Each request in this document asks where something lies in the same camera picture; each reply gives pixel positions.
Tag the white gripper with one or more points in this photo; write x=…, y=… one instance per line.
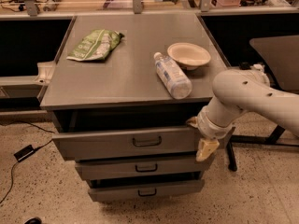
x=207, y=127

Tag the grey top drawer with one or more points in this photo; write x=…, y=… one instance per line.
x=126, y=143

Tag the grey drawer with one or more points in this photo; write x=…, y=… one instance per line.
x=98, y=170
x=126, y=143
x=146, y=190

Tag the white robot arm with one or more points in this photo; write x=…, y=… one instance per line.
x=236, y=92

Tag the grey middle drawer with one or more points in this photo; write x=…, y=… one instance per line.
x=98, y=170

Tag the grey bottom drawer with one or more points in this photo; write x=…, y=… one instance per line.
x=146, y=190

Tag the grey drawer cabinet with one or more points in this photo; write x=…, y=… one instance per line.
x=123, y=92

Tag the clear plastic water bottle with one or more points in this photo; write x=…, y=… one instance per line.
x=172, y=76

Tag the white paper bowl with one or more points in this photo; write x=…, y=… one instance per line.
x=188, y=55

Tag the green snack bag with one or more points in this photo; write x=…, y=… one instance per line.
x=96, y=46

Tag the black power adapter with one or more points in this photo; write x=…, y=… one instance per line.
x=24, y=153

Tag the black round floor object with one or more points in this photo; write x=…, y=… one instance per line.
x=33, y=220

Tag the grey side tray shelf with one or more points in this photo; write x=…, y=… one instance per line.
x=26, y=92

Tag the black metal table frame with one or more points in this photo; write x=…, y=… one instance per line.
x=274, y=139

